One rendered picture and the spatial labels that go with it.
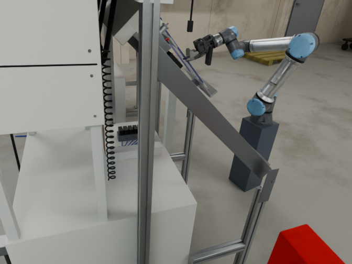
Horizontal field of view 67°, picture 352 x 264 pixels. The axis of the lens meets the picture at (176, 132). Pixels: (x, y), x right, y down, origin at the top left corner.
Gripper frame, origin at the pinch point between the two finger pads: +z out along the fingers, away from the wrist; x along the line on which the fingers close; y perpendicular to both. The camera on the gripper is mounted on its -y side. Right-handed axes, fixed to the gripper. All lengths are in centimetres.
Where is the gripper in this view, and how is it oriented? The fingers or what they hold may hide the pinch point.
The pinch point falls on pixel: (186, 59)
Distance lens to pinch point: 168.7
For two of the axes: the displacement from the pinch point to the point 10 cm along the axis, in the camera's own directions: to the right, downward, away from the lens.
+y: -3.5, -7.3, -5.8
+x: 3.3, 4.8, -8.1
